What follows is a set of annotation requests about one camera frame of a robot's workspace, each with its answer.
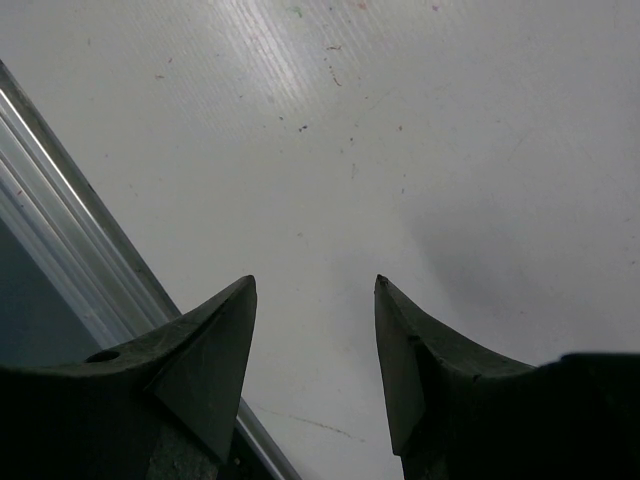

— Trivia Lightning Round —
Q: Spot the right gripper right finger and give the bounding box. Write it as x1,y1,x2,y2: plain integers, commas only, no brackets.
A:
374,276,639,479

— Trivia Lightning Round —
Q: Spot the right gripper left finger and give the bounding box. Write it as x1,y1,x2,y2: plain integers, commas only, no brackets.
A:
1,276,256,479

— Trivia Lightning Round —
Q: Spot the aluminium rail frame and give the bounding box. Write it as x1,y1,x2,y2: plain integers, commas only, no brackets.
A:
1,70,296,479

